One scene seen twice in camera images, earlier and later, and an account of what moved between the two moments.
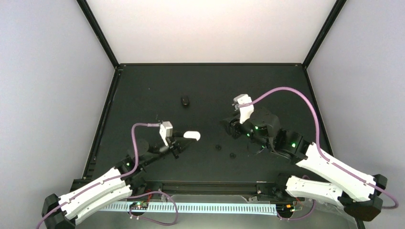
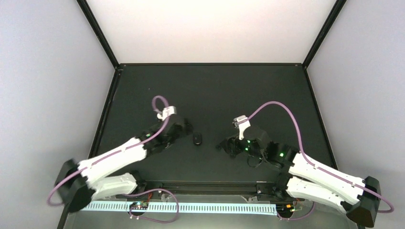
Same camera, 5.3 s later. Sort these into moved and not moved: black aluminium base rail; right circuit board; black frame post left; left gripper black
Moved: left gripper black
Not moved: right circuit board; black frame post left; black aluminium base rail
